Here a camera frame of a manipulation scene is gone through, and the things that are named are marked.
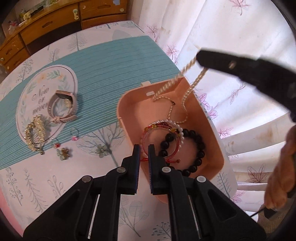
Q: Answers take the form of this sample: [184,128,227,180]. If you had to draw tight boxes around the twisted pearl necklace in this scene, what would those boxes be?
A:
[152,55,209,125]

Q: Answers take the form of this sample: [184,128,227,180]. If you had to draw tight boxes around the red string bracelet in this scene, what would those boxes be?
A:
[140,122,183,164]

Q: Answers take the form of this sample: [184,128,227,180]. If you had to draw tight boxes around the peach jewelry box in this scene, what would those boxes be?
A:
[117,78,225,182]

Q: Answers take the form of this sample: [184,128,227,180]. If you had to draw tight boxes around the black bead bracelet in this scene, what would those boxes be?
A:
[159,128,206,178]

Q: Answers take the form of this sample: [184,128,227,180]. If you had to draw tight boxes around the gold leaf hair comb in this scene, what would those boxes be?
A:
[24,115,46,155]

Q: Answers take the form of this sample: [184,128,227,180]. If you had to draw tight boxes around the pink smart watch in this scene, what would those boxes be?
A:
[47,90,77,123]

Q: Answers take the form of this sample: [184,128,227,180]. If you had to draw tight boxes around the person's right hand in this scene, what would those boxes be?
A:
[264,126,295,209]

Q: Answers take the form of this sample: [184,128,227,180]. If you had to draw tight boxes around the red charm hoop earring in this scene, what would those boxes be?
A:
[51,138,61,149]

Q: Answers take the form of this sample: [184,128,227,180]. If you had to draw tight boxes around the gold flower brooch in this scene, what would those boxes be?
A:
[95,144,108,158]

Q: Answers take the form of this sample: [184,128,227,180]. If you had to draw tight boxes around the pink charm hoop earring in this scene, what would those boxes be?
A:
[70,128,79,141]

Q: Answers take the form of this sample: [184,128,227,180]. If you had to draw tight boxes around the teal patterned tablecloth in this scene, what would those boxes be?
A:
[0,20,238,241]

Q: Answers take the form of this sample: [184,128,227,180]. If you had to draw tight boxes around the wooden desk with drawers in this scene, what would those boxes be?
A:
[1,0,129,73]

